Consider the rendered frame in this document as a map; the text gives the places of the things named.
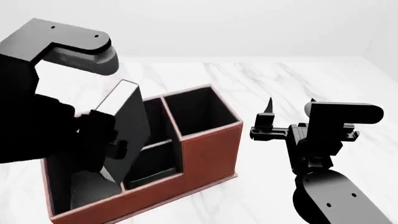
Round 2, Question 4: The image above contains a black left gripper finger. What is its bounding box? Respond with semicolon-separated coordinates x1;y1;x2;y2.
108;138;129;160

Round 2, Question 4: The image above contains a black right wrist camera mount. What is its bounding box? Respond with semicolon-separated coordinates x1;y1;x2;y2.
304;101;385;157

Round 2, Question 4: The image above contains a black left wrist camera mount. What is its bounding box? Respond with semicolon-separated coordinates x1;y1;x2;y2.
0;17;120;77

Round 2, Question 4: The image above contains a red-brown leather desk caddy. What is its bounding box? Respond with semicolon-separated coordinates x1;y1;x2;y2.
40;84;244;224

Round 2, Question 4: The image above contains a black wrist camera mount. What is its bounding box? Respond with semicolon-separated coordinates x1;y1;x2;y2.
304;101;385;157
0;17;120;77

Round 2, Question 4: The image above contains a dark grey box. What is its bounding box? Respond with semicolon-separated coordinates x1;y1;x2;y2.
92;79;152;185

